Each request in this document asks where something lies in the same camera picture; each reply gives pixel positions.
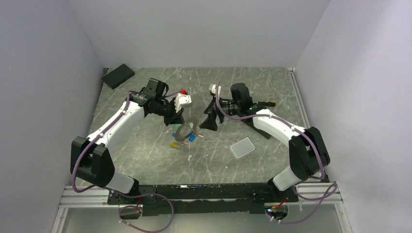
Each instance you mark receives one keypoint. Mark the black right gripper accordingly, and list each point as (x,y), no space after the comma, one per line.
(210,123)

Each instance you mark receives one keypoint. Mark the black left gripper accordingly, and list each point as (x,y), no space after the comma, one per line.
(175,118)

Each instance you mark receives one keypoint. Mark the green key tag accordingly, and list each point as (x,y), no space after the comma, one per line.
(175,127)

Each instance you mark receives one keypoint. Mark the blue key tag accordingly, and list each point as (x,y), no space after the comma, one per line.
(192,137)

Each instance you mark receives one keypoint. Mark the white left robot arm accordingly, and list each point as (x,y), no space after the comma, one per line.
(90,156)

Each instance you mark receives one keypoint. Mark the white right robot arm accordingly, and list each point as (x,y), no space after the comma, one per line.
(308,155)

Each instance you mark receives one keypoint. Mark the black box at rear left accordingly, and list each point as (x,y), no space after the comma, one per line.
(118,76)

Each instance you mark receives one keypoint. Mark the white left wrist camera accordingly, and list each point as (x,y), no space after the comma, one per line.
(182,101)

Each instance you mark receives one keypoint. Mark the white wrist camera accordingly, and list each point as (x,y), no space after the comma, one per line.
(214,89)
(182,101)

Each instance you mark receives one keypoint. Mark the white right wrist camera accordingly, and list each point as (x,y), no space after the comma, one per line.
(214,89)

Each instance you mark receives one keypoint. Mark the black yellow handled screwdriver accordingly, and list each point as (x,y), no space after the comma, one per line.
(267,103)

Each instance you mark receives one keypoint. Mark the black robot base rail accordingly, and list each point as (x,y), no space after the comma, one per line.
(158,199)

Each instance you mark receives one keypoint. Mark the aluminium frame rail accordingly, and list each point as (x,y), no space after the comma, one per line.
(307,193)

